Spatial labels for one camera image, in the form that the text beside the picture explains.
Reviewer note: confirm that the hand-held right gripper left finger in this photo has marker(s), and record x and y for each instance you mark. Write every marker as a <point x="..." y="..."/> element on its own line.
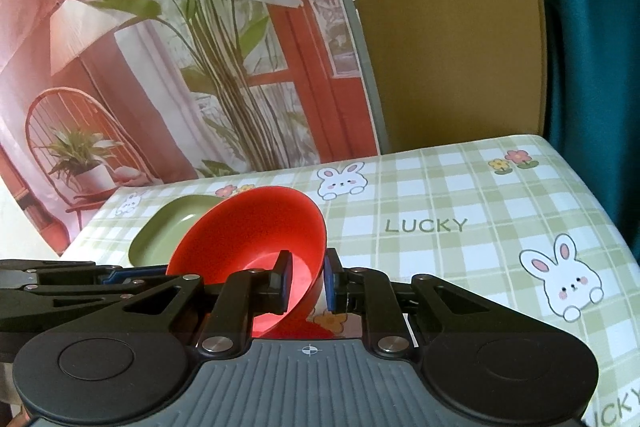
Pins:
<point x="286" y="282"/>

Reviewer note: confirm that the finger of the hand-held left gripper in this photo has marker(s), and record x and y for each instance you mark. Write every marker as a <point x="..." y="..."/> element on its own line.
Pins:
<point x="75" y="274"/>
<point x="40" y="312"/>

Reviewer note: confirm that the green checked rabbit tablecloth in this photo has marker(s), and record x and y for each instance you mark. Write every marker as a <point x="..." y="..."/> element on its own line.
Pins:
<point x="450" y="187"/>

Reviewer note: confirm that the printed room backdrop cloth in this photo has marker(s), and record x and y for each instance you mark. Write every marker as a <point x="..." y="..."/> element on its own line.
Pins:
<point x="150" y="107"/>

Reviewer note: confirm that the red plastic bowl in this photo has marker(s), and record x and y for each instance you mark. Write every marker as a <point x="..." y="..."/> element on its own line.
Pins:
<point x="260" y="227"/>

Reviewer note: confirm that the teal curtain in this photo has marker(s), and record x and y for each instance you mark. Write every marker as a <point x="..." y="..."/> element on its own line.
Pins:
<point x="600" y="57"/>

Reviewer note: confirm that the green square plate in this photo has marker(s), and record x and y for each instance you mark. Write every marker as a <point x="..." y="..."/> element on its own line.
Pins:
<point x="160" y="237"/>

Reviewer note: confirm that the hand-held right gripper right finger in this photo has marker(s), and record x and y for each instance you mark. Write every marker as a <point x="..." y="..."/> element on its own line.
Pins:
<point x="330" y="287"/>

